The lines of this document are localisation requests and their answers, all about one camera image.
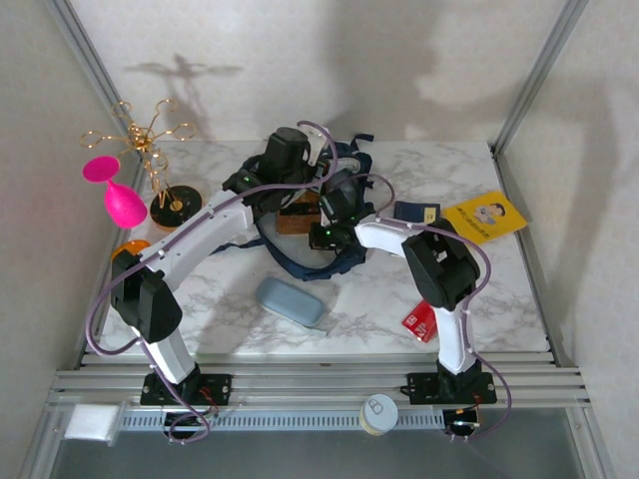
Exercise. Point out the brown hardcover book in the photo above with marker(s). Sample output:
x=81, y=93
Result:
x=297, y=222

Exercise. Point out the navy blue student backpack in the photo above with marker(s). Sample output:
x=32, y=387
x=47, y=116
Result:
x=349, y=257

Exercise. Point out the small navy book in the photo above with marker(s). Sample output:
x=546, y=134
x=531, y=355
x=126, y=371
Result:
x=414, y=210

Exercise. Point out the light blue fabric case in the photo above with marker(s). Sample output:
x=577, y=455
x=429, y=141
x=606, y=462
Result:
x=289, y=302

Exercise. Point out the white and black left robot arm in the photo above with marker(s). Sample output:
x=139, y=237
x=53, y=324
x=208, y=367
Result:
x=209, y=224

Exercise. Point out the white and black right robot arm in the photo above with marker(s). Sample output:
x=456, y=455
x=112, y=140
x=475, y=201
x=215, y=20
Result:
x=389, y=234

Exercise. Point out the red card pack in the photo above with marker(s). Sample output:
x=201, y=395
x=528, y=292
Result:
x=419, y=324

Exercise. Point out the yellow cartoon cover book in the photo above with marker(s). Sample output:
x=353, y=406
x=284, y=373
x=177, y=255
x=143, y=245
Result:
x=491, y=217

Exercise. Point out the pink plastic goblet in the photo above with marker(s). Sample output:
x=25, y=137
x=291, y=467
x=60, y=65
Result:
x=122, y=204

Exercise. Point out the orange plastic cup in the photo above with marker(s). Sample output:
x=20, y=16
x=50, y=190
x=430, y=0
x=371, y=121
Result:
x=127, y=248

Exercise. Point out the tin can with pull tab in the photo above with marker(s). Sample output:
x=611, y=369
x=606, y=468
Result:
x=379, y=411

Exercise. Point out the white foam block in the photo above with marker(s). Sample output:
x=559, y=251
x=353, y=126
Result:
x=92, y=423

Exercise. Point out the aluminium frame base rails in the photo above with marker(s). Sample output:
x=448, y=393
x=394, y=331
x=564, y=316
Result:
x=319, y=384

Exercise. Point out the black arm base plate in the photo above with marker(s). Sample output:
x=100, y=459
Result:
x=419, y=386
x=219, y=386

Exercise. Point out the aluminium frame post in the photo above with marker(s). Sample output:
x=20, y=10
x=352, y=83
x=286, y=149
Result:
x=90, y=70
x=539, y=75

